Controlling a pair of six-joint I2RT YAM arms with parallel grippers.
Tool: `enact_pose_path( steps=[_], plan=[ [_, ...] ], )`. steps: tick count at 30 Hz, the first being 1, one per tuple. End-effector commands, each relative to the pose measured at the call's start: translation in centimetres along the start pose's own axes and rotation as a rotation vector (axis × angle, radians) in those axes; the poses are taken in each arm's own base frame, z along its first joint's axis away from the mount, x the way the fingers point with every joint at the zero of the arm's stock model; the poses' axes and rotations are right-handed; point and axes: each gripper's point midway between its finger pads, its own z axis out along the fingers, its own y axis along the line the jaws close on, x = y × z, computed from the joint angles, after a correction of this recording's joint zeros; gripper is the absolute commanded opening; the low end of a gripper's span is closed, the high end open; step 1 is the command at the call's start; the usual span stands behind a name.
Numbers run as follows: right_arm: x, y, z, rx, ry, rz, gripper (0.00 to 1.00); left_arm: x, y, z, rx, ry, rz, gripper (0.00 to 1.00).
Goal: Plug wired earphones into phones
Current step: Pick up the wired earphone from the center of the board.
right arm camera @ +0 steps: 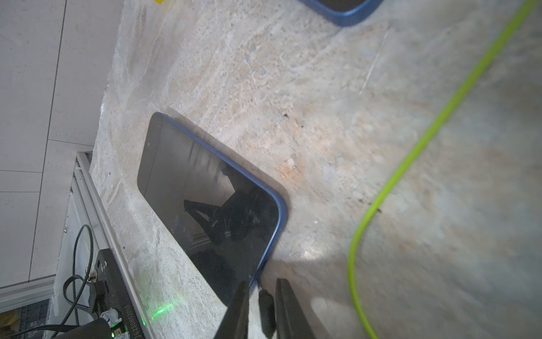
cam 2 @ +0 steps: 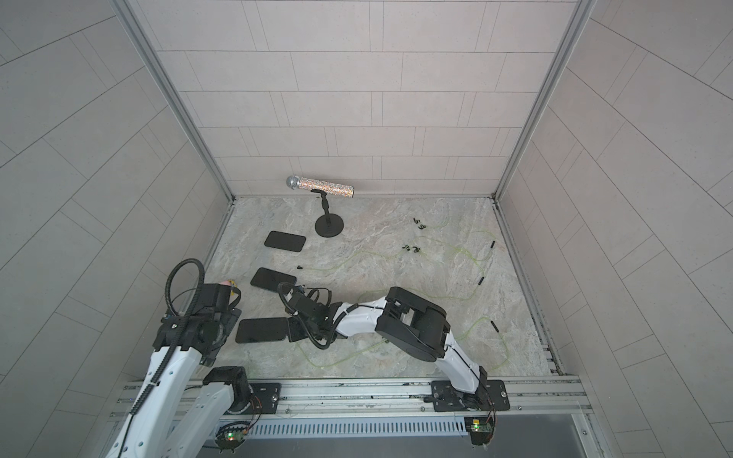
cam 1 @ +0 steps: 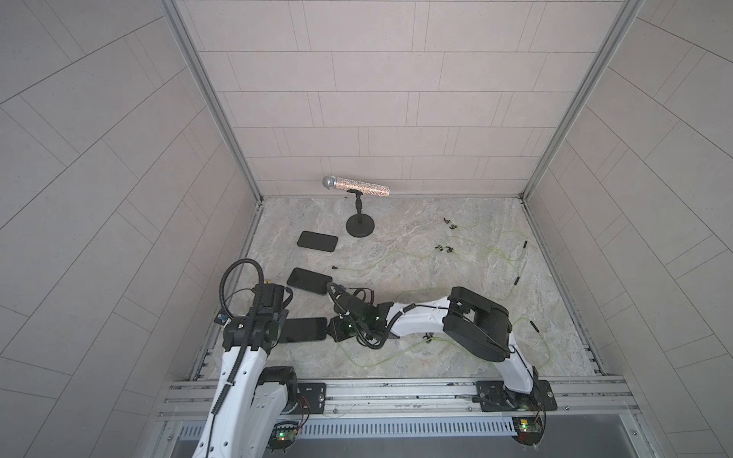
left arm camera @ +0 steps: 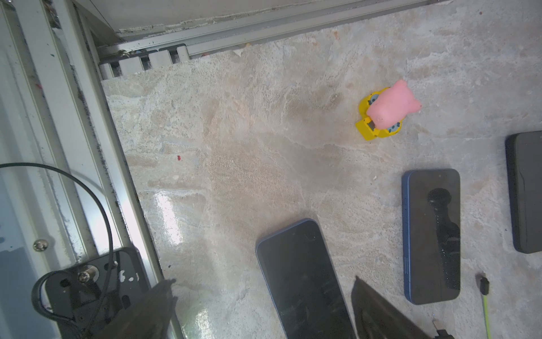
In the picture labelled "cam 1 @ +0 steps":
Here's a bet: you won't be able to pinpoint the black smartphone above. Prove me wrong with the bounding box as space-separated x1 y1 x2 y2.
297 231 339 253
278 317 328 344
286 267 333 295

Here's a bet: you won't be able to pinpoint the green wired earphones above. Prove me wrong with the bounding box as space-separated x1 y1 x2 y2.
330 244 471 273
435 219 530 302
351 286 534 371

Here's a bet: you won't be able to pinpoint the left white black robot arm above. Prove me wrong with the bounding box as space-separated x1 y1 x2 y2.
193 259 297 457

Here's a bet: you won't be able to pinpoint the black round microphone stand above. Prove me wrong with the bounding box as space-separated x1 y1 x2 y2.
346 190 375 239

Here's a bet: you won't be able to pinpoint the left green circuit board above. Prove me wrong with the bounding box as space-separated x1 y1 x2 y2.
266 421 302 452

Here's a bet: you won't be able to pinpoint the green circuit board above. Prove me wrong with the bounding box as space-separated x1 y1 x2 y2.
512 417 545 447
266 421 302 452

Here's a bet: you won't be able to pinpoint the glitter silver microphone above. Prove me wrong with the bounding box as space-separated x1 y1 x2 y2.
323 176 391 198

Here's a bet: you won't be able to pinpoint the right green circuit board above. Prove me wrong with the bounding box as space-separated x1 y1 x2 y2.
512 417 545 447

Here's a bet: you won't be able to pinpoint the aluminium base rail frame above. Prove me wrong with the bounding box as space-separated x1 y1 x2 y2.
151 374 639 427

